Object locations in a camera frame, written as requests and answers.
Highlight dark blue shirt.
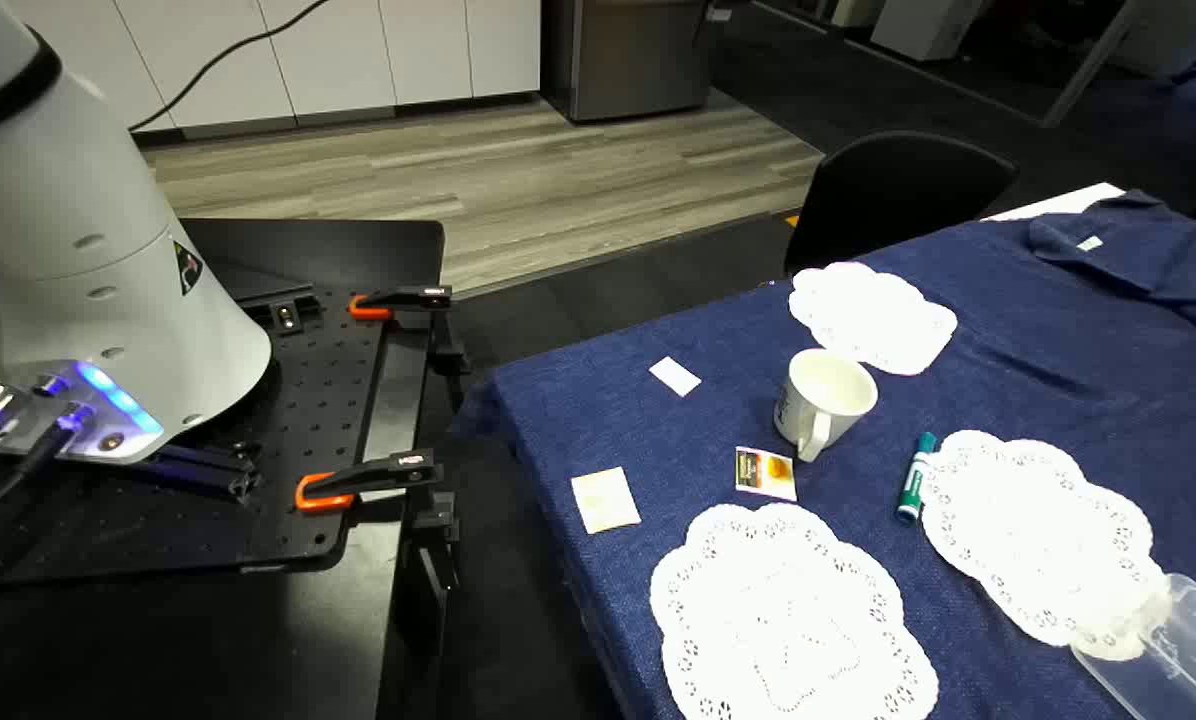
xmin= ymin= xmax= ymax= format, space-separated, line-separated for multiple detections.
xmin=1022 ymin=188 xmax=1196 ymax=354

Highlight black wall cable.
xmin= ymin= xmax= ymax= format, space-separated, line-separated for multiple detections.
xmin=127 ymin=0 xmax=333 ymax=136

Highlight square white sachet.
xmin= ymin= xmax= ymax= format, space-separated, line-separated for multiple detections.
xmin=567 ymin=465 xmax=644 ymax=541

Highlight green dry erase marker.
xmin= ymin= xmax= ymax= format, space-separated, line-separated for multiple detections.
xmin=895 ymin=428 xmax=945 ymax=521

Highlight white flat board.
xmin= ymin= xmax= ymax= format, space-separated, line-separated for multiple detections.
xmin=985 ymin=178 xmax=1129 ymax=226

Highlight white mug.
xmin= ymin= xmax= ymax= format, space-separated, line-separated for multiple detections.
xmin=774 ymin=342 xmax=882 ymax=465

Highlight orange black bar clamp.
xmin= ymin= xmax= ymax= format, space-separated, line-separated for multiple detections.
xmin=345 ymin=281 xmax=473 ymax=377
xmin=290 ymin=449 xmax=470 ymax=633

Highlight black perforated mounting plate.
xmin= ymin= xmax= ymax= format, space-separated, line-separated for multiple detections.
xmin=0 ymin=285 xmax=391 ymax=591

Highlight small white paper doily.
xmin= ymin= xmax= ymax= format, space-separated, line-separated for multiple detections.
xmin=785 ymin=259 xmax=965 ymax=379

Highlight black base cable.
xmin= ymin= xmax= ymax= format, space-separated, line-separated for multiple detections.
xmin=0 ymin=377 xmax=87 ymax=534

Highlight dark blue tablecloth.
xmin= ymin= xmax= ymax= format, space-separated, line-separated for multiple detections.
xmin=470 ymin=188 xmax=1196 ymax=720

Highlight small black bracket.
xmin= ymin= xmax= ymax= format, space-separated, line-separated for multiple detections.
xmin=264 ymin=291 xmax=330 ymax=334

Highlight grey metal appliance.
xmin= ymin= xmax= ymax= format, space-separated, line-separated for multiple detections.
xmin=539 ymin=0 xmax=728 ymax=126

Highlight white cabinets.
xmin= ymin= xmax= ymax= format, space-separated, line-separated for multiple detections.
xmin=7 ymin=0 xmax=550 ymax=136

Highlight orange tea bag packet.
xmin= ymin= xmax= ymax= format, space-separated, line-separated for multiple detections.
xmin=731 ymin=445 xmax=806 ymax=505

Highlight small white packet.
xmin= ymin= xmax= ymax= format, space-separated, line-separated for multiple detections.
xmin=644 ymin=352 xmax=706 ymax=399

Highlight black robot cart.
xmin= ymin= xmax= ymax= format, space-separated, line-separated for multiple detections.
xmin=0 ymin=216 xmax=470 ymax=720

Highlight clear plastic container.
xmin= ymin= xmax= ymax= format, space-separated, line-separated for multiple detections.
xmin=1070 ymin=571 xmax=1196 ymax=720

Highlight black chair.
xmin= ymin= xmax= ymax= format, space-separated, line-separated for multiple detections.
xmin=780 ymin=126 xmax=1025 ymax=281

